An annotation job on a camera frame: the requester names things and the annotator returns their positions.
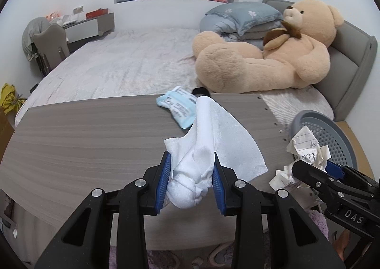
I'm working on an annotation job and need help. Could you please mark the white paper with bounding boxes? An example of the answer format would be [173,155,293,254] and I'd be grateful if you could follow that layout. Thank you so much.
[269,126,331,191]

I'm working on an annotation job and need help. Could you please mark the blue grey pillow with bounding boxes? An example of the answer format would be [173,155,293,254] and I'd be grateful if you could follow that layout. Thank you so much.
[200,1,283,50]

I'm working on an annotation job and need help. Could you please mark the white cloth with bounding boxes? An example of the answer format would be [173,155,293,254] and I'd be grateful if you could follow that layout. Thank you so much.
[164,96,268,209]

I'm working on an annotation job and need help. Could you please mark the orange red box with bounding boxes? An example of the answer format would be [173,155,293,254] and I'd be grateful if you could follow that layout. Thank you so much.
[86,9,108,19]

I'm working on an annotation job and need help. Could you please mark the large beige teddy bear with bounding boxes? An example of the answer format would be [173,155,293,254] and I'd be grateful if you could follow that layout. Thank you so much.
[193,0,345,94]

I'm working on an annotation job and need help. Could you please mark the blue tissue packet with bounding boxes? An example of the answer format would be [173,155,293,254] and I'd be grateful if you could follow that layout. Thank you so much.
[156,86,197,129]

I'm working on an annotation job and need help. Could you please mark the yellow plush toy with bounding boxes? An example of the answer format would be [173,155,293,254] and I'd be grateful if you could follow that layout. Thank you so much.
[1,83,26,115]

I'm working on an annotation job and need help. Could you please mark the grey perforated waste basket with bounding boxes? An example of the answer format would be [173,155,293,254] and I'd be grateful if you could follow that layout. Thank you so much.
[288,110,358,170]

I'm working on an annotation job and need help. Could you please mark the bed with checked sheet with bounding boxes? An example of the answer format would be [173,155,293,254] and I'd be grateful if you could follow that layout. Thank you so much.
[14,26,335,142]

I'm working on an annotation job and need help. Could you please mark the black round object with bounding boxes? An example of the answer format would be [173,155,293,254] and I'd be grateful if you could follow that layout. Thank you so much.
[191,87,211,97]

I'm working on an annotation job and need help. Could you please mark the grey chair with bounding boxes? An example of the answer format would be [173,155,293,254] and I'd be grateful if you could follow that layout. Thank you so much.
[21,17,70,77]

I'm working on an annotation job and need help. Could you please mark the grey wooden board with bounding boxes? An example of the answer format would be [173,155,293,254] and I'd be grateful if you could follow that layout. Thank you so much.
[1,94,294,250]

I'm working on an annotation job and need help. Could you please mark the grey upholstered headboard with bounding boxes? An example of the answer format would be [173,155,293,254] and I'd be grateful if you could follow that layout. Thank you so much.
[261,0,378,121]

